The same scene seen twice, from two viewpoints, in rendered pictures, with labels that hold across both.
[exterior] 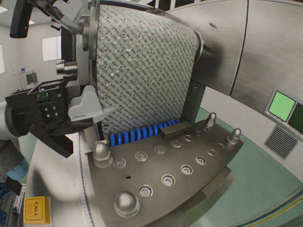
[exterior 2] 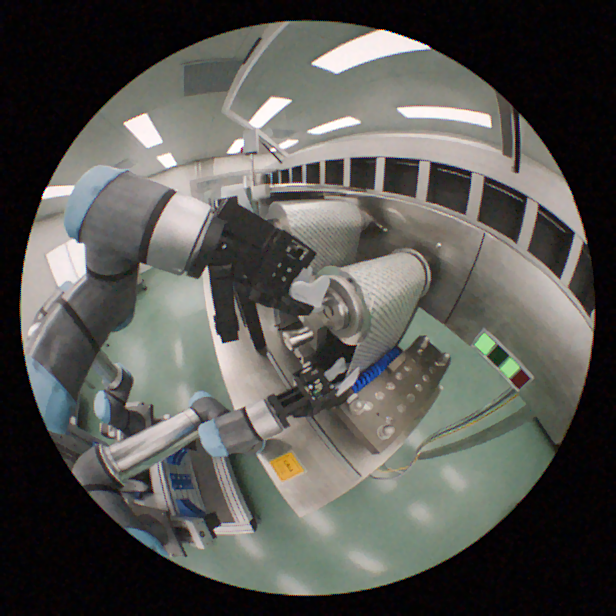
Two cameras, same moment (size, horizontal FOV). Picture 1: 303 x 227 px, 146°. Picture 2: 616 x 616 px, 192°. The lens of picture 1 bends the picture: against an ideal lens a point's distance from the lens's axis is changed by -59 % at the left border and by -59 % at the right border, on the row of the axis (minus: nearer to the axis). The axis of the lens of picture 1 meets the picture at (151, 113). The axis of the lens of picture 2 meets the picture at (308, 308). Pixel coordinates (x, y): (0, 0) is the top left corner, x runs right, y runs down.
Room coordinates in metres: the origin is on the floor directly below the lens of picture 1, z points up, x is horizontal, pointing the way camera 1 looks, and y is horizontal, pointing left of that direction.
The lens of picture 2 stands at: (0.00, 0.19, 1.44)
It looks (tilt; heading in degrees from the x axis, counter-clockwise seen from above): 40 degrees down; 1
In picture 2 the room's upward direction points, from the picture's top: straight up
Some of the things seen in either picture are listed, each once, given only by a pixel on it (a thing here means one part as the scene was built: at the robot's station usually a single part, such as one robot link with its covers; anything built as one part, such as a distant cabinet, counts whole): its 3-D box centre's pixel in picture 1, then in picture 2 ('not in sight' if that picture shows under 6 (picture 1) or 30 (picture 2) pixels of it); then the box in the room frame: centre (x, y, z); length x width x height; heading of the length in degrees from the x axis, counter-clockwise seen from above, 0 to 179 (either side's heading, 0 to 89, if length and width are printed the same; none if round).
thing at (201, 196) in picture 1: (207, 191); (422, 407); (0.10, -0.16, 0.96); 0.10 x 0.03 x 0.11; 123
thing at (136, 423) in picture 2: not in sight; (128, 422); (-0.09, 0.96, 0.87); 0.15 x 0.15 x 0.10
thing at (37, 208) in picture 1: (36, 210); (286, 467); (-0.03, 0.25, 0.91); 0.07 x 0.07 x 0.02; 33
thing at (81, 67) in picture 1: (82, 111); (307, 363); (0.23, 0.20, 1.05); 0.06 x 0.05 x 0.31; 123
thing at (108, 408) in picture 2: not in sight; (109, 409); (-0.08, 0.96, 0.98); 0.13 x 0.12 x 0.14; 5
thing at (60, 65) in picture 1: (61, 68); (291, 339); (0.21, 0.23, 1.18); 0.04 x 0.02 x 0.04; 33
